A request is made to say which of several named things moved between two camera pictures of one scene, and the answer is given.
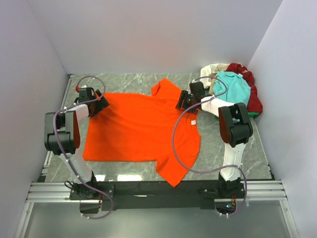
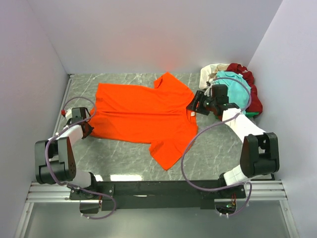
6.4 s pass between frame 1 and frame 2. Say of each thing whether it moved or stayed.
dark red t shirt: stayed
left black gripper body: moved
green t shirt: stayed
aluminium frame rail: stayed
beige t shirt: stayed
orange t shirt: moved
